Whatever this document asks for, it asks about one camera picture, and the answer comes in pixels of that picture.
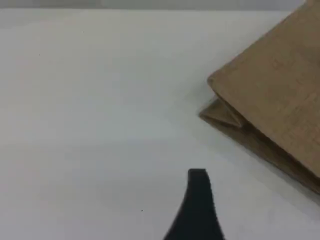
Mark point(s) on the brown burlap tote bag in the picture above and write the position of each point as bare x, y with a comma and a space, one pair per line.
275, 87

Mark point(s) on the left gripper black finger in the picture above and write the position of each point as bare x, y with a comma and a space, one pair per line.
197, 215

